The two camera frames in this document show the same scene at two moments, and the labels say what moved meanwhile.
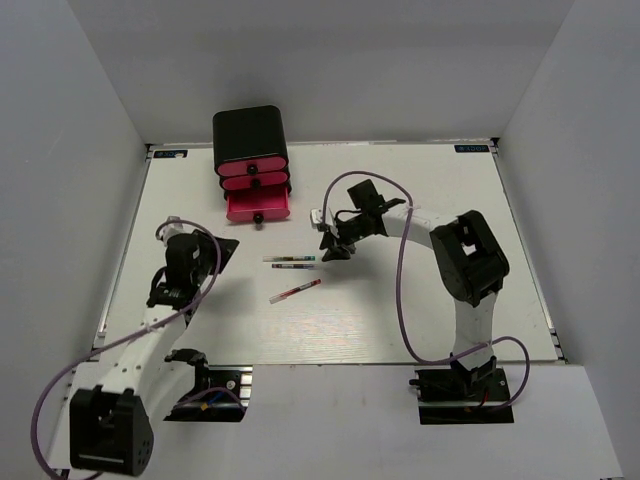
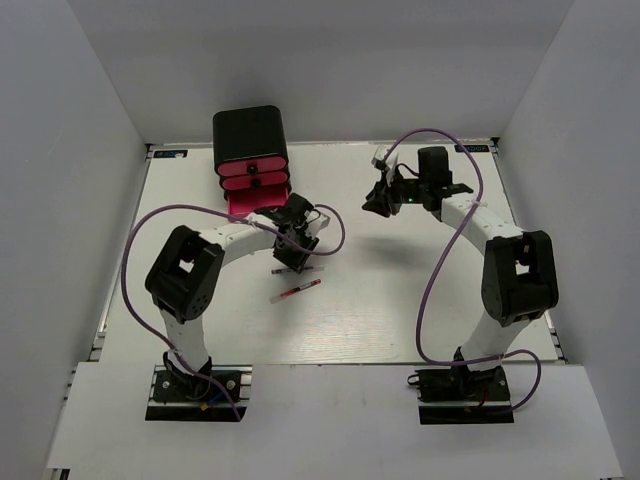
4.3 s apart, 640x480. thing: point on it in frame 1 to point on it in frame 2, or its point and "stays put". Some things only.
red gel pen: (293, 291) stays put
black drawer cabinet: (248, 133) stays put
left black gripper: (227, 248) to (295, 262)
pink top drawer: (237, 167) stays put
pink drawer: (254, 180) stays put
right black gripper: (336, 250) to (380, 196)
